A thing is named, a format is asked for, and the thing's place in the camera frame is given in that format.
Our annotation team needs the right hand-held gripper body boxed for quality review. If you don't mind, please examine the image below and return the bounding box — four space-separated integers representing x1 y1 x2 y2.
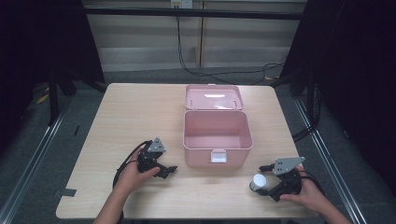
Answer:
268 156 306 203

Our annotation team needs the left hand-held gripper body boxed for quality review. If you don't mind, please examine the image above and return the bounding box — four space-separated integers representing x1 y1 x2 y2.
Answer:
136 137 167 175

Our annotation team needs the small white cylindrical jar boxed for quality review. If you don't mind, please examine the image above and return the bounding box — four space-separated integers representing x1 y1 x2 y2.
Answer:
248 173 268 192

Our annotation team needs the pink plastic storage box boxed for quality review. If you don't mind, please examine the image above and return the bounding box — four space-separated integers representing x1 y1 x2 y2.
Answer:
182 83 254 171

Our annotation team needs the person's right hand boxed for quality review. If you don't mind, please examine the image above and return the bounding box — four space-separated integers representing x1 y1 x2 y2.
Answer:
278 165 327 216

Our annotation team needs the person's left hand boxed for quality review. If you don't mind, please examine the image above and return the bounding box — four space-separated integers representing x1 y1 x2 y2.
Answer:
113 151 162 196

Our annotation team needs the grey tape strip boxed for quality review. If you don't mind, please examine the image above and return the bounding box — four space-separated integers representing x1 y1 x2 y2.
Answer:
51 188 78 199

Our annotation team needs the yellow tape piece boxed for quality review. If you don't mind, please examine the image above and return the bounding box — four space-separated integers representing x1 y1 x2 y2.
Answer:
35 92 50 105

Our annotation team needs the black curtain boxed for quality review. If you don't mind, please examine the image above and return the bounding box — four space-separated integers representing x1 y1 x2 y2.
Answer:
270 0 396 195
0 0 106 155

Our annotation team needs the black horizontal metal bar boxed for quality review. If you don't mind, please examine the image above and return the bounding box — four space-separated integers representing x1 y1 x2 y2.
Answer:
83 7 308 21

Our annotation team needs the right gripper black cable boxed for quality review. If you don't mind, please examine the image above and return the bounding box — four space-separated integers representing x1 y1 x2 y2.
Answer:
298 169 326 197

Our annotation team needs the metal floor rail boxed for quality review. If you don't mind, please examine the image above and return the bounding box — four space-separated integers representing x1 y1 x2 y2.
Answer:
0 92 74 224
292 98 366 224

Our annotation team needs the black wall cable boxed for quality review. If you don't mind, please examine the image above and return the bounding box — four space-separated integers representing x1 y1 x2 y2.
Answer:
175 5 285 86

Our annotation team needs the white wall socket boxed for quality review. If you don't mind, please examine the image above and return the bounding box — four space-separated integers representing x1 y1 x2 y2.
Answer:
170 0 194 9

